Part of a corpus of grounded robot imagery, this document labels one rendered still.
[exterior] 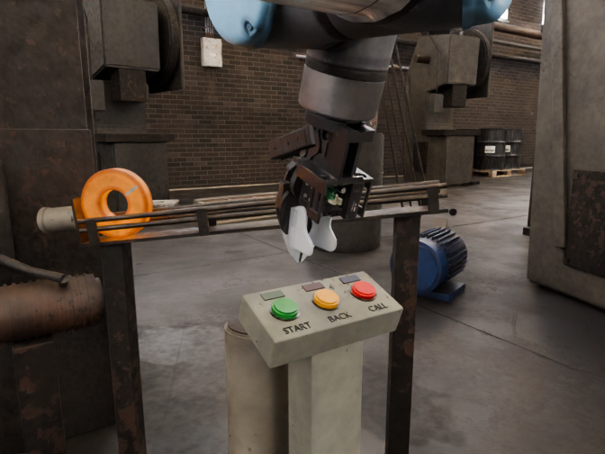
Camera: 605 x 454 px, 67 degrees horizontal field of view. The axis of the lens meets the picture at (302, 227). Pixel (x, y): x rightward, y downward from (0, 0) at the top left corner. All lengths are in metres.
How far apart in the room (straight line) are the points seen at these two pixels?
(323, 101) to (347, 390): 0.46
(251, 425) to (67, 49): 1.05
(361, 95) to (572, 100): 2.32
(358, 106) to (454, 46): 8.01
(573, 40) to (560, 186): 0.72
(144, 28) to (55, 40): 4.22
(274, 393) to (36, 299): 0.57
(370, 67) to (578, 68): 2.32
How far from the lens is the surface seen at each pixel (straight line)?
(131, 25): 5.58
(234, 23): 0.39
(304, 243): 0.58
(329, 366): 0.73
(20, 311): 1.16
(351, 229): 3.40
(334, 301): 0.71
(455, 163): 8.46
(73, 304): 1.16
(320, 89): 0.50
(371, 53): 0.49
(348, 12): 0.27
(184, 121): 7.76
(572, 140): 2.75
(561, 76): 2.80
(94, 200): 1.12
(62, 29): 1.45
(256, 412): 0.88
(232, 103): 8.08
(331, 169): 0.52
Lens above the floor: 0.85
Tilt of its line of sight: 11 degrees down
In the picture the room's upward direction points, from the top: straight up
